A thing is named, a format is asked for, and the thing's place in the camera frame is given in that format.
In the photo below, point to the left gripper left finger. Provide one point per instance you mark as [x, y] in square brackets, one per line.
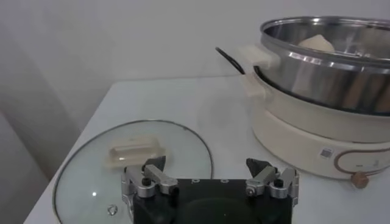
[158, 179]

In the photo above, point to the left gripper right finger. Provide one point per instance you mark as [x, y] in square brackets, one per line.
[262, 178]

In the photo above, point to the white steamed baozi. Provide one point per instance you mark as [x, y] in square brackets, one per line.
[317, 44]

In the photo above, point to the steel steamer basket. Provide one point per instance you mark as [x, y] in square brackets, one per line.
[320, 79]

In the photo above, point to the cream electric cooker base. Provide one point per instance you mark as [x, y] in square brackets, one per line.
[298, 146]

